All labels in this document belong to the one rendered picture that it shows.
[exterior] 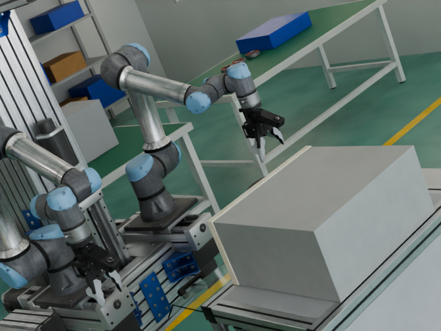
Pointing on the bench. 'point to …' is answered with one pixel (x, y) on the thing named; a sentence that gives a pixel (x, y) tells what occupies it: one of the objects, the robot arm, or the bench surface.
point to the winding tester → (323, 219)
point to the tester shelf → (409, 248)
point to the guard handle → (191, 283)
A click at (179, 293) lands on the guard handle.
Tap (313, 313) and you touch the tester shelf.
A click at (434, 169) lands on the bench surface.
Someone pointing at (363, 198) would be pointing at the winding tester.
